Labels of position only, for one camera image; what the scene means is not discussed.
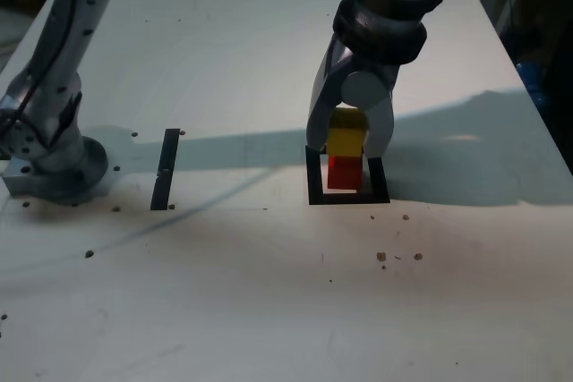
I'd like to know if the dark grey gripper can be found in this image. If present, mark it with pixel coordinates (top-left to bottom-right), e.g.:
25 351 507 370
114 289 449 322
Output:
305 37 400 159

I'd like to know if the black tape square outline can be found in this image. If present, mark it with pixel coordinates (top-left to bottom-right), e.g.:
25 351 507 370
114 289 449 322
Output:
304 143 391 207

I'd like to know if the yellow cube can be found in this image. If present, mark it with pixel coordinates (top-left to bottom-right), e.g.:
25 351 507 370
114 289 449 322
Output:
326 107 371 159

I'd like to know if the red cube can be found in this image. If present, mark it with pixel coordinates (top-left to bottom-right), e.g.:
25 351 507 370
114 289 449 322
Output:
327 155 363 191

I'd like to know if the black tape strip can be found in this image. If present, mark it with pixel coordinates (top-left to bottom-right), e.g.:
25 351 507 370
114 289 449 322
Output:
150 128 181 212

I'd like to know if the blue plastic object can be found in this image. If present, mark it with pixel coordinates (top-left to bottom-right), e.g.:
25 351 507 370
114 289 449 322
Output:
514 59 553 111

